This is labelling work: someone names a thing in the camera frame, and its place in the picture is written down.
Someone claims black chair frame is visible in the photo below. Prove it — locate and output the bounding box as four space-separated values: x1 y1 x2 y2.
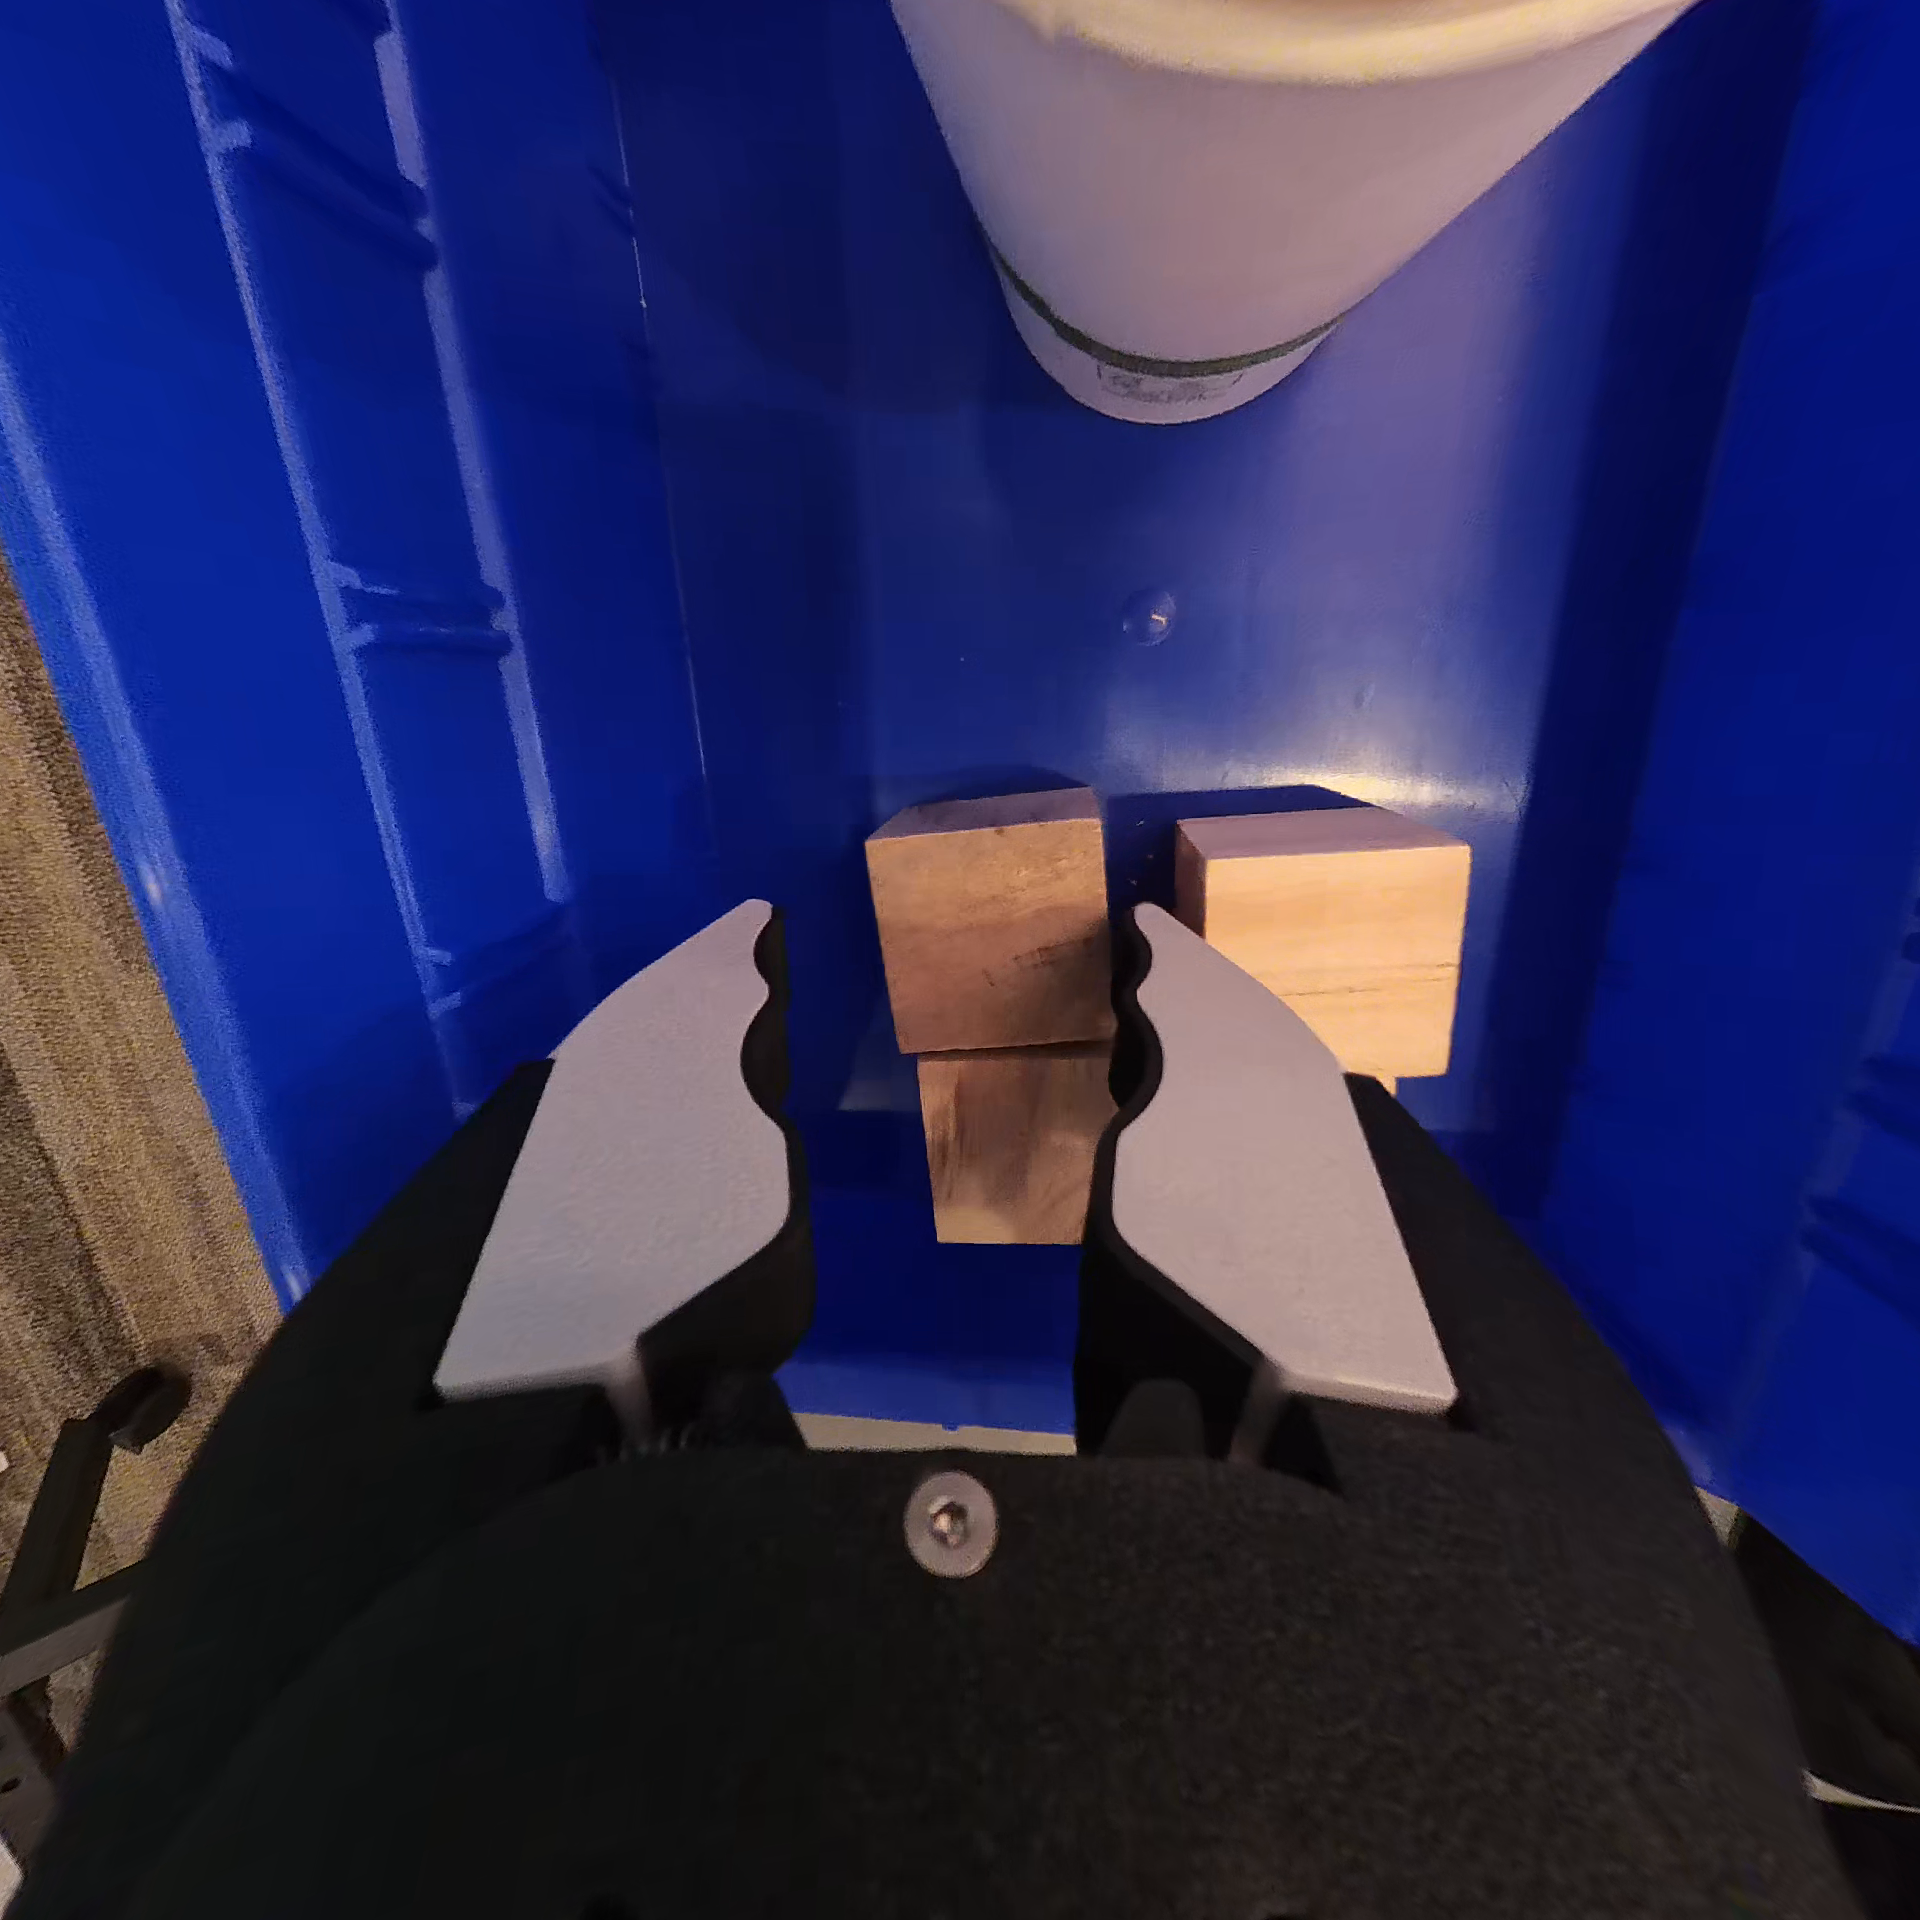
0 1363 194 1803

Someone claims wooden cube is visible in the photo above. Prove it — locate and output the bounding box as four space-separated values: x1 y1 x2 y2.
1175 808 1473 1076
866 785 1112 1053
917 1042 1119 1244

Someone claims blue plastic bin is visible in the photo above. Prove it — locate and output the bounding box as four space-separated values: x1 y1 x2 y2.
0 0 1920 1643

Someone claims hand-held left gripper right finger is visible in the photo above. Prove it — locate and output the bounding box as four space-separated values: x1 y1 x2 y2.
1078 903 1459 1470

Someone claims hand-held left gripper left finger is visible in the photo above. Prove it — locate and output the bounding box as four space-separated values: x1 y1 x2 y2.
433 901 818 1456

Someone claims white paper cup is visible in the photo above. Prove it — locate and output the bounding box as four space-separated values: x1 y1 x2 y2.
886 0 1699 422

